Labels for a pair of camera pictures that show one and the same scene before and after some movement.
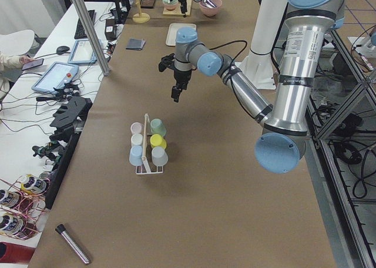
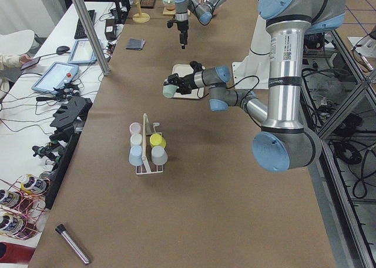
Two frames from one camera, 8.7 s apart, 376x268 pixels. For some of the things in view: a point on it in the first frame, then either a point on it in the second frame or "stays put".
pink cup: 136,127 stays put
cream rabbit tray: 171,37 → 184,70
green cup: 157,127 → 168,90
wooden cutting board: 178,10 stays put
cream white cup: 136,139 stays put
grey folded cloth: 136,44 stays put
